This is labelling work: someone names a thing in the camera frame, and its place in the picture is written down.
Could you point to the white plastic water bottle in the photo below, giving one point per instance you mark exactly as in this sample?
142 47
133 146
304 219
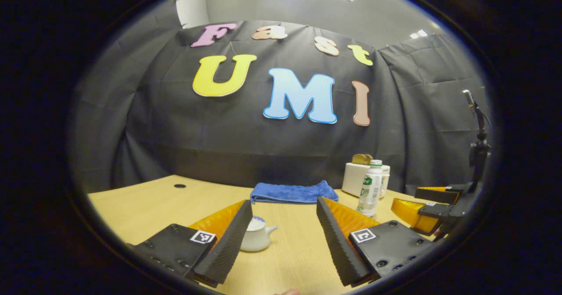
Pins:
371 189

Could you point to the small ceiling light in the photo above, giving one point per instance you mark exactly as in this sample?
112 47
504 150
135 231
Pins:
419 34

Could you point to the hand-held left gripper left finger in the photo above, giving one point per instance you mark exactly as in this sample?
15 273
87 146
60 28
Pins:
228 246

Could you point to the white toaster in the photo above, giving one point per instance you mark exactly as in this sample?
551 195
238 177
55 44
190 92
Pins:
351 181

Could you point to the white ceramic teacup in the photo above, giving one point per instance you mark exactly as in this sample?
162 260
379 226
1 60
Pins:
254 241

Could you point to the blue towel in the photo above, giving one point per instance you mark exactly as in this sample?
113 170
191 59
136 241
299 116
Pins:
290 192

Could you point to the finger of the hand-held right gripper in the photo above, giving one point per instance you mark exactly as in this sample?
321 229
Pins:
439 196
432 210

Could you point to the black backdrop cloth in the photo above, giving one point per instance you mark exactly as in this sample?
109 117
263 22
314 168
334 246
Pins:
175 132

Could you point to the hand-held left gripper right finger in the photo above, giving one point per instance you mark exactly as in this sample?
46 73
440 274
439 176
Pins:
338 242

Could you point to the brown toast slice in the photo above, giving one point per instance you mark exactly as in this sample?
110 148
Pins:
358 159
368 159

